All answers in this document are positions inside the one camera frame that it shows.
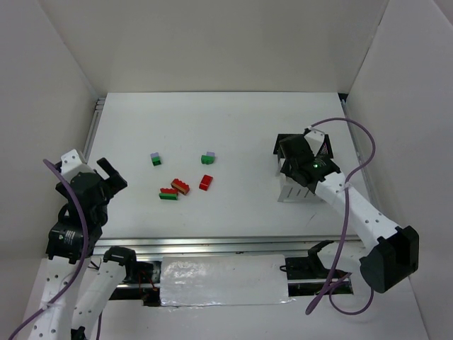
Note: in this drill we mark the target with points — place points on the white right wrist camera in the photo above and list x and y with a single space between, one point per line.
314 137

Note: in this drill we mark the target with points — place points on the aluminium front rail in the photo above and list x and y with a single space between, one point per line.
148 248

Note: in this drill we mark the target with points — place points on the aluminium rail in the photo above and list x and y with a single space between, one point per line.
93 127
148 248

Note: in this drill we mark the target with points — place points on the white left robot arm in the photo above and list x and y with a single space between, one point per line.
65 312

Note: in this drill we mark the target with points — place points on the green flat lego plate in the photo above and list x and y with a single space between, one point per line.
168 196

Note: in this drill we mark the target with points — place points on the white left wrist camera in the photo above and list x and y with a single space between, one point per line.
73 163

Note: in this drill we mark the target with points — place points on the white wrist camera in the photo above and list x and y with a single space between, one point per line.
73 163
314 137

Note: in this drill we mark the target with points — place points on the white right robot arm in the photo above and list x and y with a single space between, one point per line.
393 250

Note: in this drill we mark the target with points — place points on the green curved lego brick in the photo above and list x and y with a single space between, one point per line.
207 159

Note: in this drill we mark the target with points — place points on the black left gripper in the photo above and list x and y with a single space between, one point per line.
107 178

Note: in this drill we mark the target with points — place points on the white taped cover panel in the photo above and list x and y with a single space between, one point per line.
205 281

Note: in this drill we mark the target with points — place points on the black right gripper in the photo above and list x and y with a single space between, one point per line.
289 156

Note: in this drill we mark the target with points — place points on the aluminium left side rail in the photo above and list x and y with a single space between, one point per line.
93 127

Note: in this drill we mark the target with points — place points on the red long lego brick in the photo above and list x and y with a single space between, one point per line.
179 182

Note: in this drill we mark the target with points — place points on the red curved lego brick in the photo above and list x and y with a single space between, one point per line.
205 182

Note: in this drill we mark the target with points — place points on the red scalloped lego brick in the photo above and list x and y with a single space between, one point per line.
170 191

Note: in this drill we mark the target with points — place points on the white slotted container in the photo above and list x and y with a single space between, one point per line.
289 191

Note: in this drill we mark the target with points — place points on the tan long lego brick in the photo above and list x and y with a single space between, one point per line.
181 189

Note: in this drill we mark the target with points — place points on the green square lego brick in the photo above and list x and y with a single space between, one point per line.
156 161

